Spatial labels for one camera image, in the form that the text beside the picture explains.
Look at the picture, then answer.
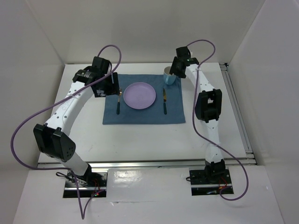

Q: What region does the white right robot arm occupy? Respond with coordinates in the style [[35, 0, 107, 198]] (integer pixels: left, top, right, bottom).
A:
[[170, 46, 226, 184]]

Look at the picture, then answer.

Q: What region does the gold fork green handle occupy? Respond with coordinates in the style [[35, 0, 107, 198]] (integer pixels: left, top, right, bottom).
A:
[[116, 88, 122, 115]]

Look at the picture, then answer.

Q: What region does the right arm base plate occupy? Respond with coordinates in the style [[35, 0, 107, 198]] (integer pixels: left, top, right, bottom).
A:
[[185, 169, 234, 196]]

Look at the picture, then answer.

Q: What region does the lilac plastic plate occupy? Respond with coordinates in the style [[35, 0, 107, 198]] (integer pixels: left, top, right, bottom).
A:
[[123, 82, 156, 110]]

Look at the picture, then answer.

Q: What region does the aluminium front rail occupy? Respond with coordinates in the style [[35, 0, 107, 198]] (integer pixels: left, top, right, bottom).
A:
[[38, 154, 257, 168]]

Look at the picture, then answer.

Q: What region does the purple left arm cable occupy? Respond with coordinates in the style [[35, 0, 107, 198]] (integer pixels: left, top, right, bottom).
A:
[[10, 44, 122, 220]]

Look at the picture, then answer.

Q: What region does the blue cloth placemat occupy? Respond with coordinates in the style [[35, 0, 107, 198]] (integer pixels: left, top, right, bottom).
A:
[[102, 74, 185, 125]]

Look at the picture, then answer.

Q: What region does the aluminium rail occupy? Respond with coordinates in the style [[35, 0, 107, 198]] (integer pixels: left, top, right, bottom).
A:
[[219, 63, 254, 154], [38, 154, 257, 168]]

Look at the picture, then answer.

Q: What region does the gold knife green handle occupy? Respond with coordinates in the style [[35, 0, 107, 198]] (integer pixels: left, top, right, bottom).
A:
[[163, 88, 167, 115]]

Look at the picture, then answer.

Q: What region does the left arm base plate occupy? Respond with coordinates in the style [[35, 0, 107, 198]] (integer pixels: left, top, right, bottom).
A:
[[57, 169, 108, 198]]

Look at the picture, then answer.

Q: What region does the aluminium right side rail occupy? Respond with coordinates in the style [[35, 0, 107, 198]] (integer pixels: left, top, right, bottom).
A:
[[219, 63, 254, 154]]

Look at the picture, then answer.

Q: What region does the light blue cup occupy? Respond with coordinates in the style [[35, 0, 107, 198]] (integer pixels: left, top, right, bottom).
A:
[[164, 66, 176, 85]]

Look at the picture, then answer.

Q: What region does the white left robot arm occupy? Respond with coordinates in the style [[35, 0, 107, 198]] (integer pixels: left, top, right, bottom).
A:
[[33, 56, 120, 186]]

